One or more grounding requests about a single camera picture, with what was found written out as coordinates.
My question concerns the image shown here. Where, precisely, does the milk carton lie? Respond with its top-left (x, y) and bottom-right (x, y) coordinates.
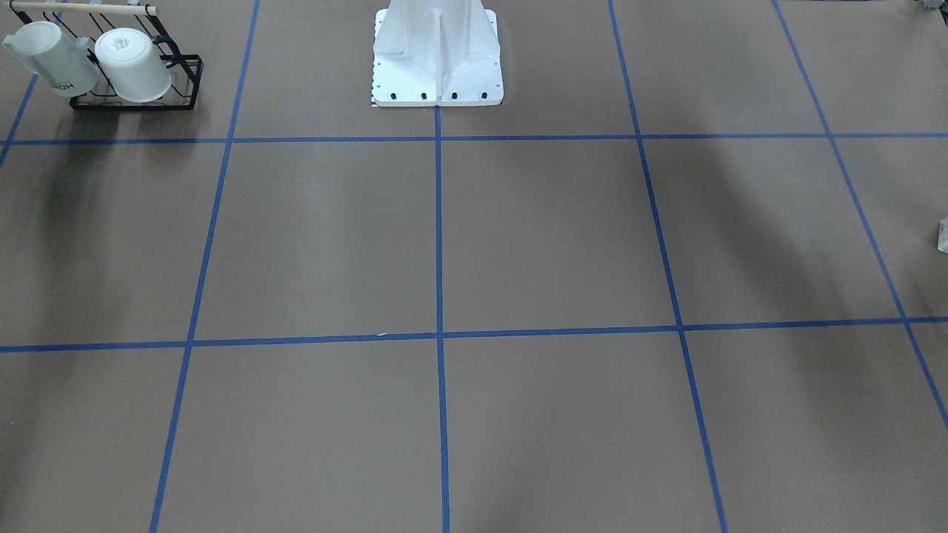
top-left (935, 217), bottom-right (948, 254)

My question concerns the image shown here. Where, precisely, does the white cup on rack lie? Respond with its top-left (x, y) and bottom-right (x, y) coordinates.
top-left (94, 27), bottom-right (173, 102)
top-left (2, 21), bottom-right (99, 98)

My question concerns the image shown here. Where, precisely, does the wooden rod of rack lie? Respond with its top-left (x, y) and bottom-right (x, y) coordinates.
top-left (7, 1), bottom-right (159, 16)

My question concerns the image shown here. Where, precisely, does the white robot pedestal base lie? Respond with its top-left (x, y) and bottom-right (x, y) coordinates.
top-left (370, 1), bottom-right (504, 107)

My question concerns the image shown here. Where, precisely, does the black wire cup rack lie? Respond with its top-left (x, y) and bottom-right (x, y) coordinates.
top-left (7, 1), bottom-right (203, 113)

